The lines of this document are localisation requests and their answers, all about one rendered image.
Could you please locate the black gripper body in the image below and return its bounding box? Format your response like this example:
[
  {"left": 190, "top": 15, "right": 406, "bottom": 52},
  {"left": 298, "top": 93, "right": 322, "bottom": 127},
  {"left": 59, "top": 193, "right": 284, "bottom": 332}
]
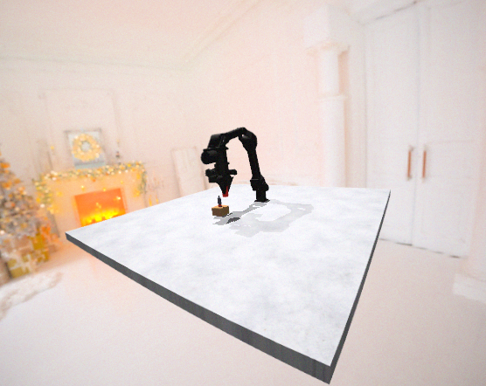
[{"left": 208, "top": 161, "right": 237, "bottom": 183}]

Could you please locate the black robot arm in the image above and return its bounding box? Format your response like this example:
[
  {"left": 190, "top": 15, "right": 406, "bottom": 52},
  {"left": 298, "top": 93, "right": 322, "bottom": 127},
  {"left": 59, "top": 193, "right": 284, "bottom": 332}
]
[{"left": 200, "top": 128, "right": 269, "bottom": 202}]

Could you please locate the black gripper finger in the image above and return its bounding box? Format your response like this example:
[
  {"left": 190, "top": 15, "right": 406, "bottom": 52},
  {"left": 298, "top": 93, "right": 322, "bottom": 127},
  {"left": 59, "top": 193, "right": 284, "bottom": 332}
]
[
  {"left": 217, "top": 180, "right": 227, "bottom": 194},
  {"left": 226, "top": 176, "right": 233, "bottom": 192}
]

